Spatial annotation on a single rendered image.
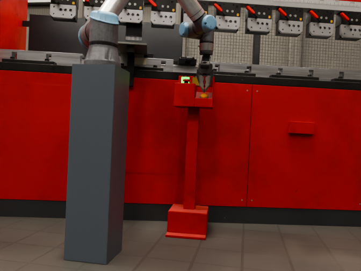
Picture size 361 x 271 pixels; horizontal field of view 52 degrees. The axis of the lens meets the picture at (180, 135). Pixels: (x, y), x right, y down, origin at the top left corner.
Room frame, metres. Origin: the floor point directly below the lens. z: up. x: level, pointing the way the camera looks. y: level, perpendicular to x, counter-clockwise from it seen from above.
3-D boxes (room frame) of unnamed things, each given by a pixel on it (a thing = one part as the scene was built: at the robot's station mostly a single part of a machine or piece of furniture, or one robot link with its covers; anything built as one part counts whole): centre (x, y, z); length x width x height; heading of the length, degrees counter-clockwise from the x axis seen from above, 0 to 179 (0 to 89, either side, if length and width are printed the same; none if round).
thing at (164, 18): (2.30, 0.14, 1.26); 0.15 x 0.09 x 0.17; 94
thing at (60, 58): (2.25, 0.87, 0.92); 0.50 x 0.06 x 0.10; 94
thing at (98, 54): (1.53, 0.34, 0.82); 0.15 x 0.15 x 0.10
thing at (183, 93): (1.98, -0.07, 0.75); 0.20 x 0.16 x 0.18; 83
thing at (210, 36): (1.95, -0.11, 1.05); 0.09 x 0.08 x 0.11; 121
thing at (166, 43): (2.78, 0.59, 1.12); 1.13 x 0.02 x 0.44; 94
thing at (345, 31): (2.39, -1.05, 1.26); 0.15 x 0.09 x 0.17; 94
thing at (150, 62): (2.30, 0.26, 0.92); 0.39 x 0.06 x 0.10; 94
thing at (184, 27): (1.88, -0.04, 1.05); 0.11 x 0.11 x 0.08; 31
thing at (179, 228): (1.95, -0.06, 0.06); 0.25 x 0.20 x 0.12; 173
